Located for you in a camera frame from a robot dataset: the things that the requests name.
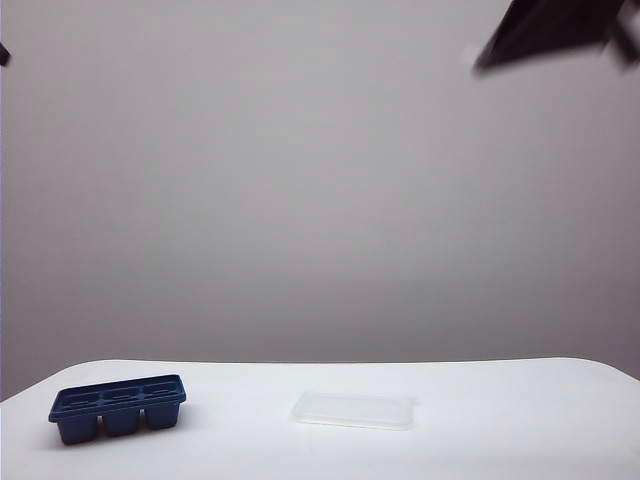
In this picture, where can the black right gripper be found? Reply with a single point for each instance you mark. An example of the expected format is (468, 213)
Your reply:
(575, 25)

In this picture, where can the translucent plastic tray lid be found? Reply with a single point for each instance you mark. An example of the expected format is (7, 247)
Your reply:
(350, 411)

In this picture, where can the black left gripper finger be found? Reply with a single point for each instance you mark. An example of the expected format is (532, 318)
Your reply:
(3, 54)

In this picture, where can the dark blue ice cube tray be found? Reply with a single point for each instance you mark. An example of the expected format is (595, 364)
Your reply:
(80, 425)

